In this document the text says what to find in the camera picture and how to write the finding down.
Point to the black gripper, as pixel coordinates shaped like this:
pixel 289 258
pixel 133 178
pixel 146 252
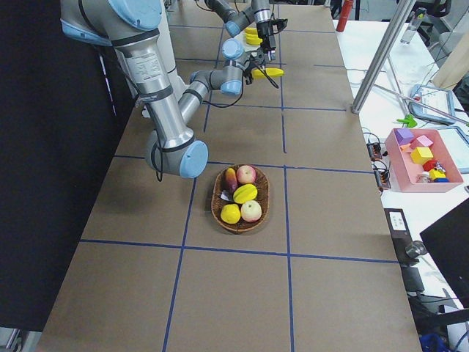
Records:
pixel 264 38
pixel 250 65

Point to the yellow banana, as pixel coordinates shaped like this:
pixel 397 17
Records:
pixel 252 36
pixel 250 30
pixel 254 41
pixel 272 72

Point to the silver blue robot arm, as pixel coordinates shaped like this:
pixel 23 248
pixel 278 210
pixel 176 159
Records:
pixel 138 32
pixel 258 12

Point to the brown wicker basket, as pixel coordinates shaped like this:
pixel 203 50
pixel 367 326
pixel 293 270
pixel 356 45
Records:
pixel 221 197

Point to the red bottle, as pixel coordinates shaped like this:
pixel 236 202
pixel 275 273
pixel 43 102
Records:
pixel 344 15

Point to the red pink apple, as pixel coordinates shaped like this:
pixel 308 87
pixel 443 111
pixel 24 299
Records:
pixel 246 174

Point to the red yellow mango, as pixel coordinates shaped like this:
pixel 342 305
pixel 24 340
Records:
pixel 230 180

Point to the yellow star fruit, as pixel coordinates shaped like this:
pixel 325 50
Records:
pixel 245 193

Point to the clear water bottle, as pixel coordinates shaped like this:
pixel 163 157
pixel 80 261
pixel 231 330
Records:
pixel 416 19

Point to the pink white apple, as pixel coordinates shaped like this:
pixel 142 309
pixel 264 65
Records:
pixel 251 211

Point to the yellow lemon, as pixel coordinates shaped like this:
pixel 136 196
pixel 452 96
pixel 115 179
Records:
pixel 230 213

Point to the purple toy cube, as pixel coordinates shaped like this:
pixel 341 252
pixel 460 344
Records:
pixel 404 136

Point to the pink plastic bin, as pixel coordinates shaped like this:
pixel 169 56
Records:
pixel 436 176

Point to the yellow toy cube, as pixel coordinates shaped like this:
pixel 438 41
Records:
pixel 421 155

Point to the blue cased tablet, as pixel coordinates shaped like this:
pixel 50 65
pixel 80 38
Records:
pixel 457 136
pixel 433 105

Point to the black monitor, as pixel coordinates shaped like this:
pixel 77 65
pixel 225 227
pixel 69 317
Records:
pixel 446 241

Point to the aluminium frame post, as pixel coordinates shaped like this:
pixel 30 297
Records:
pixel 384 48

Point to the green handled reach grabber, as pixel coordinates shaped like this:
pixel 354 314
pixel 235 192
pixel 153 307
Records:
pixel 410 99

